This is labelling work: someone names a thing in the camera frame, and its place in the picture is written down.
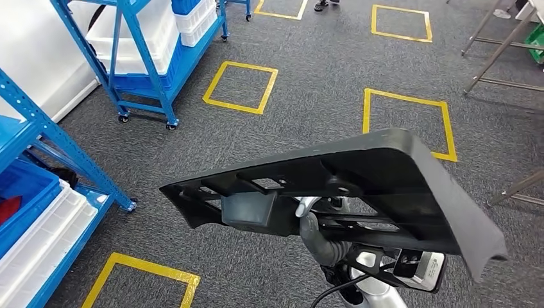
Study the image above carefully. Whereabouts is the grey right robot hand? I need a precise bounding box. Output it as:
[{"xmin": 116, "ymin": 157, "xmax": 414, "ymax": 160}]
[{"xmin": 295, "ymin": 196, "xmax": 353, "ymax": 268}]

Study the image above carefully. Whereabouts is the black plastic frame part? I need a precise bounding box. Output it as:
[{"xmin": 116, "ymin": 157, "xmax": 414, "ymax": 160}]
[{"xmin": 159, "ymin": 128, "xmax": 509, "ymax": 284}]

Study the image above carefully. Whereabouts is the blue wheeled shelf rack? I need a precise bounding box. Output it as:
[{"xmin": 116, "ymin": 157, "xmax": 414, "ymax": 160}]
[
  {"xmin": 224, "ymin": 0, "xmax": 253, "ymax": 22},
  {"xmin": 51, "ymin": 0, "xmax": 230, "ymax": 132}
]

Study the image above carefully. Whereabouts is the blue metal shelf rack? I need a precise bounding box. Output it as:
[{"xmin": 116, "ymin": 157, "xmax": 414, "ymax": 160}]
[{"xmin": 0, "ymin": 67, "xmax": 138, "ymax": 308}]

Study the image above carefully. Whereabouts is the large blue plastic bin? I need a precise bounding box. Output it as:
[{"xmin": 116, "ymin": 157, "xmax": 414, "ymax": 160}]
[{"xmin": 111, "ymin": 38, "xmax": 186, "ymax": 92}]

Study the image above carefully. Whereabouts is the person's dark shoe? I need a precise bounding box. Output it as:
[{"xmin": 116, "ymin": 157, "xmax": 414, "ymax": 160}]
[{"xmin": 313, "ymin": 0, "xmax": 341, "ymax": 12}]

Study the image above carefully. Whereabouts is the small white plastic bin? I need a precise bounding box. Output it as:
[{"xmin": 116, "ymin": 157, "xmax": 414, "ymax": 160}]
[{"xmin": 174, "ymin": 0, "xmax": 217, "ymax": 47}]

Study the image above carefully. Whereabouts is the large white plastic bin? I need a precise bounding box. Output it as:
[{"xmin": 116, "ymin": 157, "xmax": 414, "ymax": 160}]
[{"xmin": 85, "ymin": 0, "xmax": 182, "ymax": 76}]

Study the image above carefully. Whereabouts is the stainless steel table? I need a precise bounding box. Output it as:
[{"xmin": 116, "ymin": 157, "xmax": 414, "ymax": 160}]
[{"xmin": 461, "ymin": 0, "xmax": 544, "ymax": 95}]

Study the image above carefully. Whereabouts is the small blue plastic bin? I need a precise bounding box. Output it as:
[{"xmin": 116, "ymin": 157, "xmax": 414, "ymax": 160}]
[{"xmin": 171, "ymin": 0, "xmax": 201, "ymax": 16}]

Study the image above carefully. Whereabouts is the green plastic bin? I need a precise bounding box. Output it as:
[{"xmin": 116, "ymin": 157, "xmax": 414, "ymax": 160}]
[{"xmin": 525, "ymin": 23, "xmax": 544, "ymax": 65}]

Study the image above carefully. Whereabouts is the red cloth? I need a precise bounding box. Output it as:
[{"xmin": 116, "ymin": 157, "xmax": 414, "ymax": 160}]
[{"xmin": 0, "ymin": 195, "xmax": 23, "ymax": 226}]

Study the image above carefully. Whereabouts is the white car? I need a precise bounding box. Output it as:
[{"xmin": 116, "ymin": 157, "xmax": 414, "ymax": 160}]
[{"xmin": 0, "ymin": 0, "xmax": 101, "ymax": 124}]

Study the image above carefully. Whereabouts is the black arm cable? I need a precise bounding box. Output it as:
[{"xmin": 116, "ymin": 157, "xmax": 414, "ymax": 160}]
[{"xmin": 310, "ymin": 262, "xmax": 397, "ymax": 308}]

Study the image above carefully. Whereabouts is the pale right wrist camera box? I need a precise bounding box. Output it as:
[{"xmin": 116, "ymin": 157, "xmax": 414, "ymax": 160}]
[{"xmin": 393, "ymin": 250, "xmax": 448, "ymax": 294}]

